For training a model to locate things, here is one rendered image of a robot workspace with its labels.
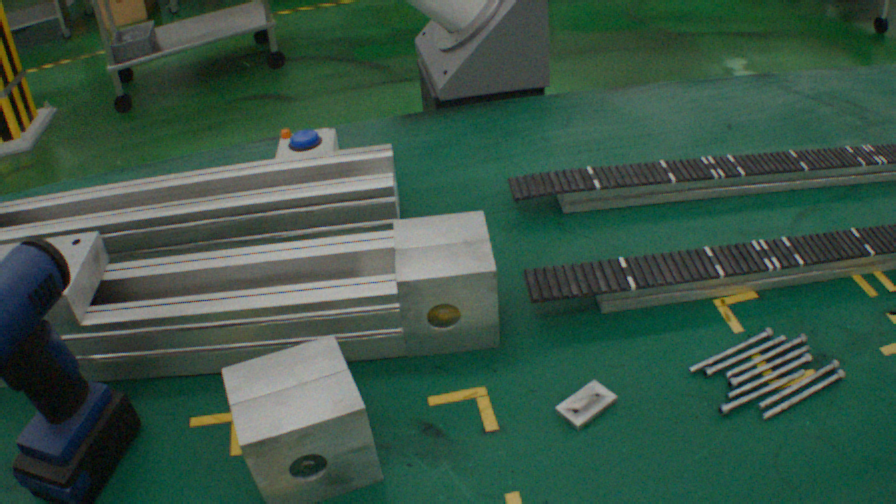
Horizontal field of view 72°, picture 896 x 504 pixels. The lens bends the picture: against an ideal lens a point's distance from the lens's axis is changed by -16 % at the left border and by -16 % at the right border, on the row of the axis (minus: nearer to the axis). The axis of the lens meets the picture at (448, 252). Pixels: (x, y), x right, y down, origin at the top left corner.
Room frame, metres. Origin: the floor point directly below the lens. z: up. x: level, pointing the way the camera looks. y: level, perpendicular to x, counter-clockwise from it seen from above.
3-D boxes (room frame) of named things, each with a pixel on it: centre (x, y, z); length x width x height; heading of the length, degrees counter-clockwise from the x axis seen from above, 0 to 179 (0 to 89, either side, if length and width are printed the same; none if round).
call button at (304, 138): (0.88, 0.18, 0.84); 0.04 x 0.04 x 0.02
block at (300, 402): (0.40, 0.14, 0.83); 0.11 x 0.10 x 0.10; 19
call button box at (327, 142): (0.87, 0.18, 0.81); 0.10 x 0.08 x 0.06; 2
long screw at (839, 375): (0.39, -0.32, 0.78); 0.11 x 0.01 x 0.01; 108
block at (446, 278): (0.57, 0.01, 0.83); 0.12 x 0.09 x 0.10; 2
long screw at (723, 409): (0.40, -0.28, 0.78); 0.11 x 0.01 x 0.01; 107
